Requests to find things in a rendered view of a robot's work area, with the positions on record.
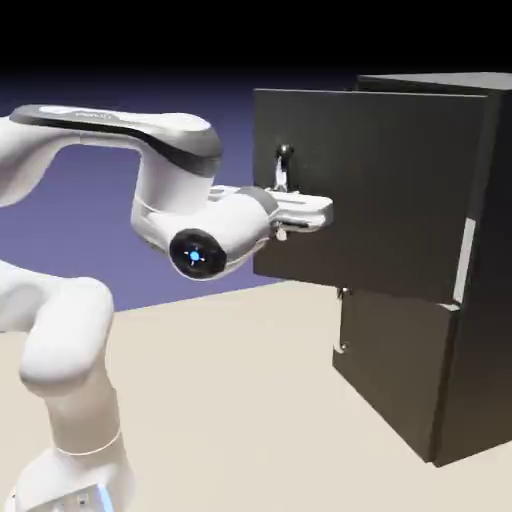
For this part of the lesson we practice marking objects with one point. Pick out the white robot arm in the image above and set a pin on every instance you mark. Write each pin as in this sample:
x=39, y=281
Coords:
x=172, y=184

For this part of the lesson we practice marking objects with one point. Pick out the dark grey cabinet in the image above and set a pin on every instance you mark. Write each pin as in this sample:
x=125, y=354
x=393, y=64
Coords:
x=480, y=360

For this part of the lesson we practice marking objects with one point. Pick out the large dark grey cabinet door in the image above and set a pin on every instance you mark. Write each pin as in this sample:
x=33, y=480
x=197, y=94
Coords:
x=380, y=160

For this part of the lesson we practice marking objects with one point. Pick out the small dark grey cabinet door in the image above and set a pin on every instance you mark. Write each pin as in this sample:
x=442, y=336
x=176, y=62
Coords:
x=392, y=368

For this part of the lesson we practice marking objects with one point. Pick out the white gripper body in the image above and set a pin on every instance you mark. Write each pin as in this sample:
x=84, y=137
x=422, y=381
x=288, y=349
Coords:
x=308, y=210

